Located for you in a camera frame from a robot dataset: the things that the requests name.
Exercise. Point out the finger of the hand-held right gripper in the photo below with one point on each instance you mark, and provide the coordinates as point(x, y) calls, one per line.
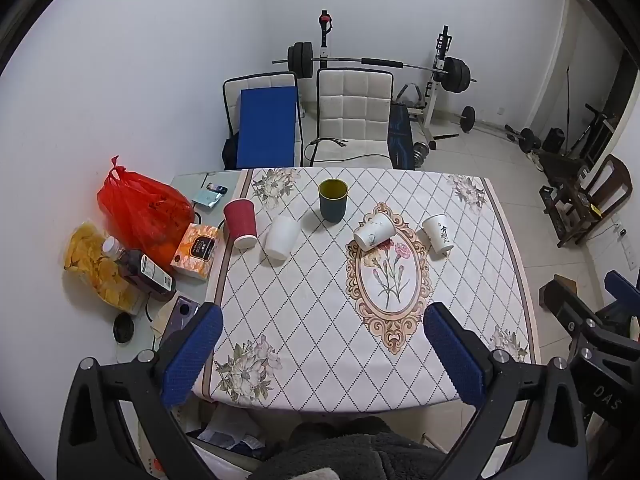
point(622, 287)
point(562, 302)

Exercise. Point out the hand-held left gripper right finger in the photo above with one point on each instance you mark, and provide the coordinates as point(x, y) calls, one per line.
point(455, 357)

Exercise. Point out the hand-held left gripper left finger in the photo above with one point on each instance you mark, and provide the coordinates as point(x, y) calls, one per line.
point(192, 357)

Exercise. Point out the white paper cup black print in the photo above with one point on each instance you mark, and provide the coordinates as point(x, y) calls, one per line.
point(438, 236)

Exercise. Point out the red paper cup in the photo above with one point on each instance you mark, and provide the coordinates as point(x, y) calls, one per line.
point(240, 227)

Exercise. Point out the white paper cup small print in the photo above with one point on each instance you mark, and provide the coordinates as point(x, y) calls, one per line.
point(372, 234)

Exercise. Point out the plain white plastic cup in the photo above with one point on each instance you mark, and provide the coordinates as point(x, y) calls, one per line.
point(282, 239)

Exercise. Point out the dark teal cup yellow inside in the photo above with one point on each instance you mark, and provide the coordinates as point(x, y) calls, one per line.
point(333, 207)

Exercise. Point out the grey smartphone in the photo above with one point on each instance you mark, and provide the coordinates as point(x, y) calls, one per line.
point(181, 314)

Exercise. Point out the beige paper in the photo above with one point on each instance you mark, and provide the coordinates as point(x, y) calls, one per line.
point(161, 322)

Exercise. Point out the black round lid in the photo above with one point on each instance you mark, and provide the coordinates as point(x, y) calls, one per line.
point(123, 328)

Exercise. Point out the crumpled papers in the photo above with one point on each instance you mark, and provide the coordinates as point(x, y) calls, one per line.
point(227, 432)

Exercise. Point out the dark wooden chair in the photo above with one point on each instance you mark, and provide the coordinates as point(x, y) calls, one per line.
point(582, 200)

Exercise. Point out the brown bottle white cap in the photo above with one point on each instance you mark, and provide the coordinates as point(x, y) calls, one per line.
point(145, 272)

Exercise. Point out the orange tissue box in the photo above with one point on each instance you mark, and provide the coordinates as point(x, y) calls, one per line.
point(195, 252)

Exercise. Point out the floral diamond pattern tablecloth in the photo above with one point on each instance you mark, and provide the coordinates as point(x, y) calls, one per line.
point(300, 310)

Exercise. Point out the person's grey fleece clothing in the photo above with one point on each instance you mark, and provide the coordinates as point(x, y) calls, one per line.
point(350, 452)

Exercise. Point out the clear bag of yellow chips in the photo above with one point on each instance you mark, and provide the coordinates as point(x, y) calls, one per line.
point(87, 260)

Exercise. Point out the red plastic bag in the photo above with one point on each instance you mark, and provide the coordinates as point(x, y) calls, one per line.
point(140, 210)

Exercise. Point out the teal booklet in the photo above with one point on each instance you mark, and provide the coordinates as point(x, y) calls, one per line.
point(206, 198)

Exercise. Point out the black box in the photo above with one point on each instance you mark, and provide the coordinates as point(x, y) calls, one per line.
point(553, 141)

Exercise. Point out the black dumbbells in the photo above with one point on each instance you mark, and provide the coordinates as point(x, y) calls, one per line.
point(526, 139)

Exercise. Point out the small dark device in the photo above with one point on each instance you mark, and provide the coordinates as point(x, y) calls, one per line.
point(218, 189)

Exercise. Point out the stack of weight plates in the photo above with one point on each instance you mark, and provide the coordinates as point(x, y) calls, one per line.
point(421, 154)

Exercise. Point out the small barbell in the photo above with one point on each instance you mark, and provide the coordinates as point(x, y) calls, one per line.
point(467, 119)

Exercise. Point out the black bag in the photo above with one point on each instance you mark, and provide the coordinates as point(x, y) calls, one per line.
point(230, 152)

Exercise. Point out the white squat rack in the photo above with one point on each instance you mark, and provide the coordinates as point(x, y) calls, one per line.
point(436, 110)

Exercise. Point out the blue board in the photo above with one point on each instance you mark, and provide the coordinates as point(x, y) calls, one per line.
point(267, 127)

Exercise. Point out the barbell with black plates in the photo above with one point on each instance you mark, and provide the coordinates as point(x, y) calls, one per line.
point(457, 76)

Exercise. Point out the black exercise frame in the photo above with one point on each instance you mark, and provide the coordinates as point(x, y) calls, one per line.
point(592, 130)

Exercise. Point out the white door frame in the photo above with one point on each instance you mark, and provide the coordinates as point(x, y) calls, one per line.
point(550, 60)

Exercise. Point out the white padded chair black frame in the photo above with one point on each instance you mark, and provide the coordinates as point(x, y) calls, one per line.
point(352, 110)
point(260, 80)

